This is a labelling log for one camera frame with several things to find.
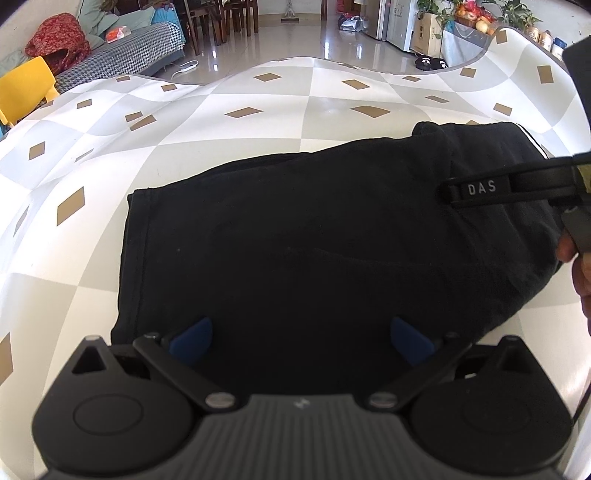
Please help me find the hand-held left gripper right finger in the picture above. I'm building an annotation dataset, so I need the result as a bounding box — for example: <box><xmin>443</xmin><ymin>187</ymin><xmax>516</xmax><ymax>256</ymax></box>
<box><xmin>365</xmin><ymin>316</ymin><xmax>532</xmax><ymax>411</ymax></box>

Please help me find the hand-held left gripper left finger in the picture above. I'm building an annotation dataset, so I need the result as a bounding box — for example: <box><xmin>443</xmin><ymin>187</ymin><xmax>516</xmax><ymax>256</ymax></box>
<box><xmin>69</xmin><ymin>315</ymin><xmax>241</xmax><ymax>411</ymax></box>

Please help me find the black t-shirt with red print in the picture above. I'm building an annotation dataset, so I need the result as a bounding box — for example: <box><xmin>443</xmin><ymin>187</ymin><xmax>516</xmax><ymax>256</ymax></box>
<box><xmin>111</xmin><ymin>121</ymin><xmax>573</xmax><ymax>398</ymax></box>

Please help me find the person's right hand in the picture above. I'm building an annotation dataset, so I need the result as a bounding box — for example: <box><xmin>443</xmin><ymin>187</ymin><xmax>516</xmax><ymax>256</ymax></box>
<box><xmin>556</xmin><ymin>234</ymin><xmax>591</xmax><ymax>333</ymax></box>

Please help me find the leafy potted plant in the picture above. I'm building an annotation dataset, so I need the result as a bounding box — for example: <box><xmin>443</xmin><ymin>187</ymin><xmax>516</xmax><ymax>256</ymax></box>
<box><xmin>494</xmin><ymin>0</ymin><xmax>544</xmax><ymax>31</ymax></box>

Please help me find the fruit basket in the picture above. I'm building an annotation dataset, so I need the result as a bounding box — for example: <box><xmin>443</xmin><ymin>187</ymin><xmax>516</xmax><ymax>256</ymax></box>
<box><xmin>455</xmin><ymin>0</ymin><xmax>502</xmax><ymax>36</ymax></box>

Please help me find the cardboard box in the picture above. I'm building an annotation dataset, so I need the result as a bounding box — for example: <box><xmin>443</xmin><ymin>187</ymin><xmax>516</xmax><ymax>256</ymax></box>
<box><xmin>411</xmin><ymin>13</ymin><xmax>444</xmax><ymax>59</ymax></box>

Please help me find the small white refrigerator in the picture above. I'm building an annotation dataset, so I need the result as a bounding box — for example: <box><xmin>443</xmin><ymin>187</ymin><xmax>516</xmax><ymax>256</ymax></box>
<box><xmin>384</xmin><ymin>0</ymin><xmax>419</xmax><ymax>53</ymax></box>

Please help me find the silver refrigerator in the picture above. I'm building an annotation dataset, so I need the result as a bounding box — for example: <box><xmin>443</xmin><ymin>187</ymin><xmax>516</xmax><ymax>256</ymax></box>
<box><xmin>362</xmin><ymin>0</ymin><xmax>389</xmax><ymax>42</ymax></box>

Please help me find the houndstooth sofa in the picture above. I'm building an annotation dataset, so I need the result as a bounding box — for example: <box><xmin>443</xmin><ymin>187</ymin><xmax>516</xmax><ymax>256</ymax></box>
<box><xmin>53</xmin><ymin>22</ymin><xmax>186</xmax><ymax>93</ymax></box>

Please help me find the yellow plastic chair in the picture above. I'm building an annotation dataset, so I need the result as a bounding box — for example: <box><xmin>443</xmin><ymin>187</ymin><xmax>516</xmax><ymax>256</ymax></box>
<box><xmin>0</xmin><ymin>56</ymin><xmax>61</xmax><ymax>130</ymax></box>

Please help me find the dark wooden chair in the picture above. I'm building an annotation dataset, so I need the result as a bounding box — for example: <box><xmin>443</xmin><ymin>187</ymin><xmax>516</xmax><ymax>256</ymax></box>
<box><xmin>182</xmin><ymin>0</ymin><xmax>223</xmax><ymax>56</ymax></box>
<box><xmin>219</xmin><ymin>0</ymin><xmax>260</xmax><ymax>38</ymax></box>

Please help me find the teal cloth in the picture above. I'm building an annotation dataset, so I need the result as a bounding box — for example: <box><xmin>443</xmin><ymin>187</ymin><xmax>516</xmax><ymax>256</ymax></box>
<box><xmin>152</xmin><ymin>4</ymin><xmax>184</xmax><ymax>29</ymax></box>

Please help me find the red patterned cloth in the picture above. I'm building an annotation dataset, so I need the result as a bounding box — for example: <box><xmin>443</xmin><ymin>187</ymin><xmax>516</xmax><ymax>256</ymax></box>
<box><xmin>25</xmin><ymin>13</ymin><xmax>93</xmax><ymax>75</ymax></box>

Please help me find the pale green cushion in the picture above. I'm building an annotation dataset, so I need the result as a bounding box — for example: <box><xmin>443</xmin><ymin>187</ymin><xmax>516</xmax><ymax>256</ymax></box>
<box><xmin>76</xmin><ymin>0</ymin><xmax>156</xmax><ymax>49</ymax></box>

